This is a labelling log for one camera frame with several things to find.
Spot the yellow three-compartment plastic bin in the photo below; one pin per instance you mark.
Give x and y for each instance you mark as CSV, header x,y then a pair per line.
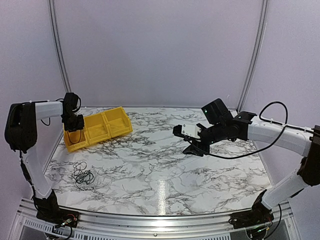
x,y
99,127

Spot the aluminium corner post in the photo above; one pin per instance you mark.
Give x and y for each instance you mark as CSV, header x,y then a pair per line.
x,y
58,46
255,54

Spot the left aluminium corner post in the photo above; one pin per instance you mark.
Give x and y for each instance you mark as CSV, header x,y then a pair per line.
x,y
58,46

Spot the aluminium front frame rail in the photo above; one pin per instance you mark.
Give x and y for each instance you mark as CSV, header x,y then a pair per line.
x,y
108,226

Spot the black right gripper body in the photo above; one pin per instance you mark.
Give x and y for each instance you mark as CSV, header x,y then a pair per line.
x,y
218,132

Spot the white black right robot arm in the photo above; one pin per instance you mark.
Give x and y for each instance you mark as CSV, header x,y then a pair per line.
x,y
249,126

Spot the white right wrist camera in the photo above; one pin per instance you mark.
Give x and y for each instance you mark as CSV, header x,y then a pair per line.
x,y
187,130

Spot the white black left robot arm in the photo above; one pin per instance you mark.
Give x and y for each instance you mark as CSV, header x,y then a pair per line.
x,y
21,133

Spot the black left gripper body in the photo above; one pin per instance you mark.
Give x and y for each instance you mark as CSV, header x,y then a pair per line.
x,y
71,122

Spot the right aluminium corner post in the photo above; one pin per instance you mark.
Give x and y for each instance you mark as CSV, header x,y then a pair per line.
x,y
255,54

